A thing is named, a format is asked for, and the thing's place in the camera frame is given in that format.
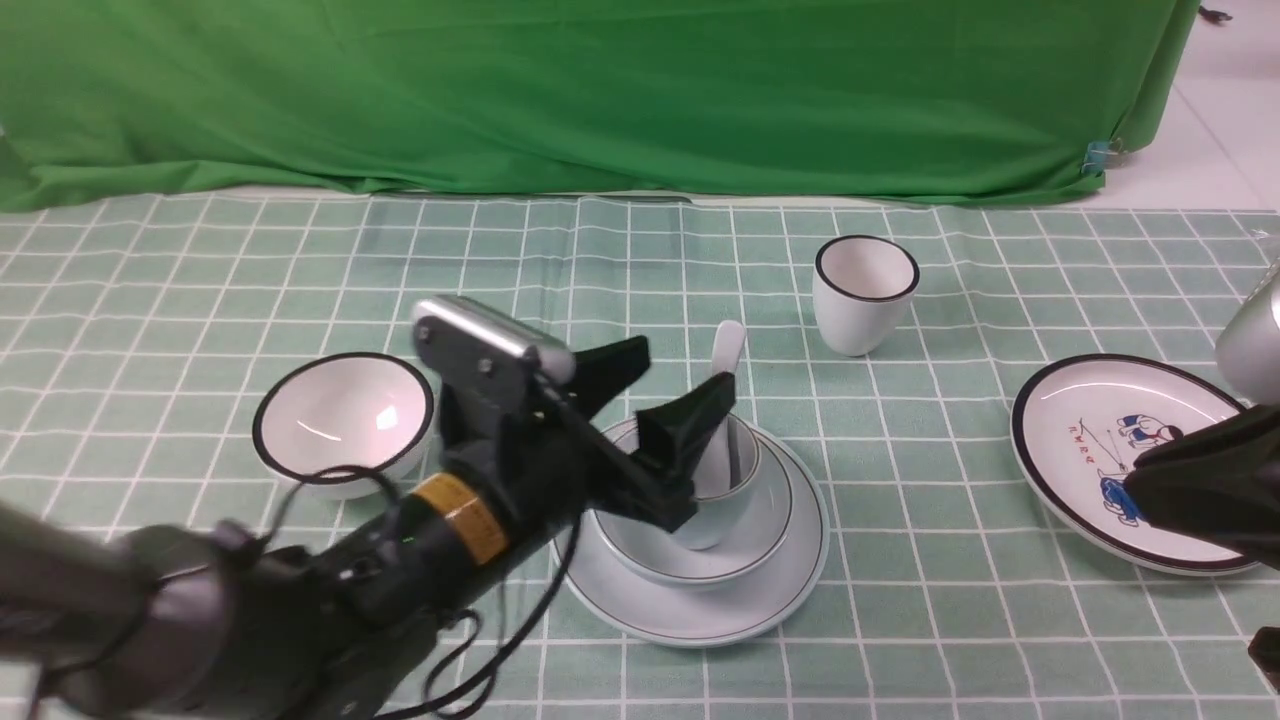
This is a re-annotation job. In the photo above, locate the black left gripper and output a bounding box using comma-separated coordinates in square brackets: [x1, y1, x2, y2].
[435, 336, 721, 561]

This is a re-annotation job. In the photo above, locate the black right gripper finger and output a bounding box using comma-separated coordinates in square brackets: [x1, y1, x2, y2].
[1125, 405, 1279, 569]

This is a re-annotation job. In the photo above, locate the small pale green cup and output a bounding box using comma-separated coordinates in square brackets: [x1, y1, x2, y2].
[675, 415, 759, 551]

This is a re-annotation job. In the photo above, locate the plain white ceramic spoon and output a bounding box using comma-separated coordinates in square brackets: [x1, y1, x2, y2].
[680, 320, 746, 550]

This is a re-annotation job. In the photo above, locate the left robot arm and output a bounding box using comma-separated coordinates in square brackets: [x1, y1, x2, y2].
[3, 328, 736, 719]

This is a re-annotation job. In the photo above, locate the white plate with cartoon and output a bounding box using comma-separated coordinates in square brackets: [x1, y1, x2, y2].
[1010, 354, 1256, 577]

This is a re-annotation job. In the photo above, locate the large pale green plate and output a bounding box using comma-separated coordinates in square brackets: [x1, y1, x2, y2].
[566, 423, 829, 648]

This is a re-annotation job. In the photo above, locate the white cup black rim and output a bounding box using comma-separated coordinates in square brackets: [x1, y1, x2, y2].
[812, 234, 922, 357]

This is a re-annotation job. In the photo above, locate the white bowl black rim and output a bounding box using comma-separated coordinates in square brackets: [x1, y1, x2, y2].
[251, 352, 436, 500]

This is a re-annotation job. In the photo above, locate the blue binder clip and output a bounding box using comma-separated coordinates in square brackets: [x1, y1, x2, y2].
[1080, 138, 1128, 176]

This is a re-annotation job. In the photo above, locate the green checkered tablecloth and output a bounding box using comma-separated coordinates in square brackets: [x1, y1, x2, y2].
[1, 195, 1277, 719]

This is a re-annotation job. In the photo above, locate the green backdrop cloth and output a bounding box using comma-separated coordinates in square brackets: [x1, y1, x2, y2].
[1, 1, 1197, 211]

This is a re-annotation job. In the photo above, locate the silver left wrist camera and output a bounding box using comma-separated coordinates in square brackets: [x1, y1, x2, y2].
[413, 293, 577, 384]

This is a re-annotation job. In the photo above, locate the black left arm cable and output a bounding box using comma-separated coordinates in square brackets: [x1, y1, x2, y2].
[262, 465, 586, 720]

